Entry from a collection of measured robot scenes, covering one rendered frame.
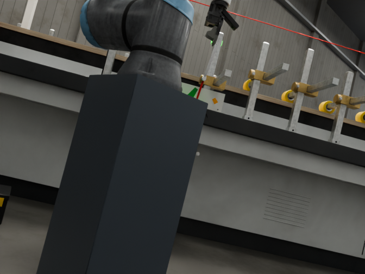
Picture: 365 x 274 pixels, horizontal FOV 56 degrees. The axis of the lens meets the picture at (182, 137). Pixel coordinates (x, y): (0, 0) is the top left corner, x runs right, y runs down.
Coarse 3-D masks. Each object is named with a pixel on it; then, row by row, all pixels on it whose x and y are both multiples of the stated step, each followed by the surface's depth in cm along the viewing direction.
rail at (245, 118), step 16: (0, 64) 161; (16, 64) 162; (32, 64) 163; (48, 80) 164; (64, 80) 165; (80, 80) 166; (208, 112) 173; (224, 128) 174; (240, 128) 175; (256, 128) 176; (272, 128) 177; (288, 128) 180; (288, 144) 178; (304, 144) 179; (320, 144) 180; (336, 144) 181; (352, 160) 182
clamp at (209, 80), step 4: (200, 76) 177; (208, 76) 175; (200, 80) 175; (208, 80) 175; (212, 80) 175; (200, 84) 177; (204, 84) 175; (208, 84) 175; (212, 84) 175; (224, 84) 176; (212, 88) 179; (216, 88) 177; (220, 88) 176; (224, 88) 176
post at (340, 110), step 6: (348, 72) 185; (348, 78) 185; (342, 84) 188; (348, 84) 185; (342, 90) 186; (348, 90) 185; (342, 108) 184; (336, 114) 186; (342, 114) 184; (336, 120) 184; (342, 120) 184; (336, 126) 184; (336, 132) 183; (330, 138) 186; (336, 138) 183
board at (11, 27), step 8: (0, 24) 183; (8, 24) 184; (24, 32) 185; (32, 32) 185; (48, 40) 187; (56, 40) 187; (64, 40) 187; (80, 48) 188; (88, 48) 189; (96, 48) 189; (104, 56) 191; (120, 56) 191; (192, 80) 197; (232, 88) 198; (264, 96) 200; (280, 104) 202; (288, 104) 202; (312, 112) 204; (320, 112) 204; (344, 120) 206; (352, 120) 207
